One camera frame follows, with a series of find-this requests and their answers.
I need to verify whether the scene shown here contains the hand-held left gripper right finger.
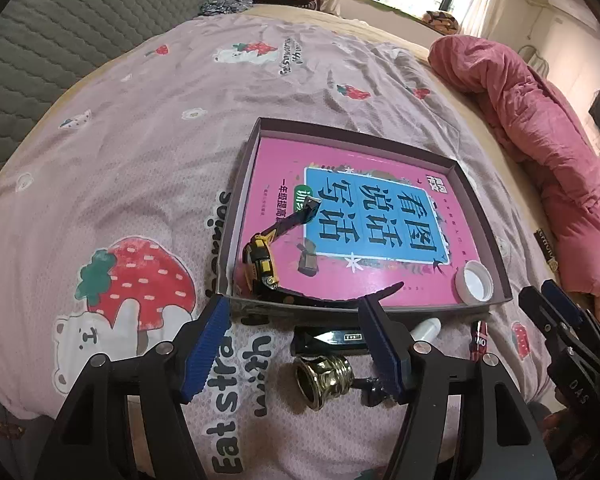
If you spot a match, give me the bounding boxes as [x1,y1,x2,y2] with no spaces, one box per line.
[357,296,556,480]

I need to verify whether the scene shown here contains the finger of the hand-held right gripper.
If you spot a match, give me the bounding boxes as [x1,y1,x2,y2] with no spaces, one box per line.
[540,279,600,366]
[519,286,568,361]

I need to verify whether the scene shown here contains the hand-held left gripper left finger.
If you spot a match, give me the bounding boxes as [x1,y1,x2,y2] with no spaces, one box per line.
[32,292,231,480]

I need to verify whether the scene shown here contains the small white bottle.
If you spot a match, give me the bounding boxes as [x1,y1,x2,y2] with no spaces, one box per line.
[411,317,441,343]

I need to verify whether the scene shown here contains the brass bell with black handle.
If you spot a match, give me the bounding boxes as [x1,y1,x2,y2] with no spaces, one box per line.
[292,354,396,411]

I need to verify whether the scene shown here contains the red tube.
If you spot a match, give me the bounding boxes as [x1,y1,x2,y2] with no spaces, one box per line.
[469,321,488,361]

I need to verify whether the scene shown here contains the black and gold label strip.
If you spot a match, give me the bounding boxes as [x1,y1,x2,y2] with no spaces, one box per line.
[532,230,561,271]

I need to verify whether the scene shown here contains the black rectangular case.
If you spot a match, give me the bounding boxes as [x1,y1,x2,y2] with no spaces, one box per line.
[290,326,368,357]

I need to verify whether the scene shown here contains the white bottle cap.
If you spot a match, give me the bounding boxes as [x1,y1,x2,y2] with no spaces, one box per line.
[455,261,494,303]

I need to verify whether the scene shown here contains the yellow toy excavator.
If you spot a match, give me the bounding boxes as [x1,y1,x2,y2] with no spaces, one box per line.
[242,199,321,293]

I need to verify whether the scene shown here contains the pink and blue book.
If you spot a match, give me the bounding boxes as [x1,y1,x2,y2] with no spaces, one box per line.
[232,135,486,306]

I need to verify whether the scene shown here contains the pink duvet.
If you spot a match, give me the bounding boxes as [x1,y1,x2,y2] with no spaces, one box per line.
[427,35,600,318]

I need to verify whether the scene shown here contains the strawberry printed purple bedsheet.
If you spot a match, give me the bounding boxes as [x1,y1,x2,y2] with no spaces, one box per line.
[0,7,556,480]

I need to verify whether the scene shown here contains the white air conditioner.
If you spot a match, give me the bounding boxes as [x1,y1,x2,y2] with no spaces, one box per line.
[547,0,600,31]

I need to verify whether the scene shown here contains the orange patterned bag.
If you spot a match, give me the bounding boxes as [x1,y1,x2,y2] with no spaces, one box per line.
[422,10,460,35]

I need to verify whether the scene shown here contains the dark patterned cloth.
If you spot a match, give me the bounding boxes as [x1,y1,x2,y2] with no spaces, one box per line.
[198,0,253,17]

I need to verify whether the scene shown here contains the grey quilted headboard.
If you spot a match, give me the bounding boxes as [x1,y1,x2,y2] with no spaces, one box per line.
[0,0,236,201]

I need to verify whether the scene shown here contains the white wire rack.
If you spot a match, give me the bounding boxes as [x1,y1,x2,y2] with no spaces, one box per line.
[520,45,551,77]

